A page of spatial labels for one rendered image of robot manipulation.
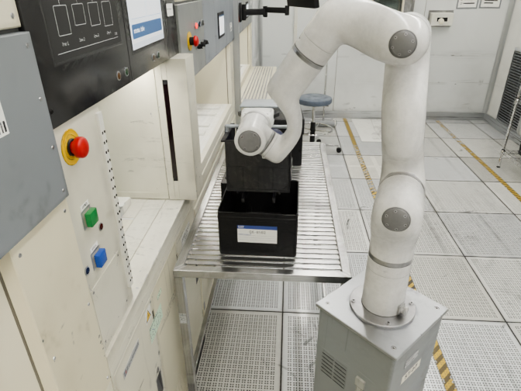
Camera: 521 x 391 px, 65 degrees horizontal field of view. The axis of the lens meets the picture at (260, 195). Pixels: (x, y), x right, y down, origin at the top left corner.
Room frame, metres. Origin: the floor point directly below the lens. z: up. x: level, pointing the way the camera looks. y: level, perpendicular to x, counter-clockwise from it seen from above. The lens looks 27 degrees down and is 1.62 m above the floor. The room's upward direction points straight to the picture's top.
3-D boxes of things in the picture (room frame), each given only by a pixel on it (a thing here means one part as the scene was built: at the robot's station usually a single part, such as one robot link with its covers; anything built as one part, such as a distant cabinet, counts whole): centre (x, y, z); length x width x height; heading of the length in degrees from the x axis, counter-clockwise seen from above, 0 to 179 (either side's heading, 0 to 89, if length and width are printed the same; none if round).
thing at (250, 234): (1.33, 0.00, 0.85); 0.28 x 0.28 x 0.17; 84
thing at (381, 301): (0.94, -0.36, 0.85); 0.19 x 0.19 x 0.18
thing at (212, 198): (1.74, -0.05, 0.38); 1.30 x 0.60 x 0.76; 176
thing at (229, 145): (1.33, 0.00, 1.12); 0.24 x 0.20 x 0.32; 85
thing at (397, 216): (0.91, -0.35, 1.07); 0.19 x 0.12 x 0.24; 159
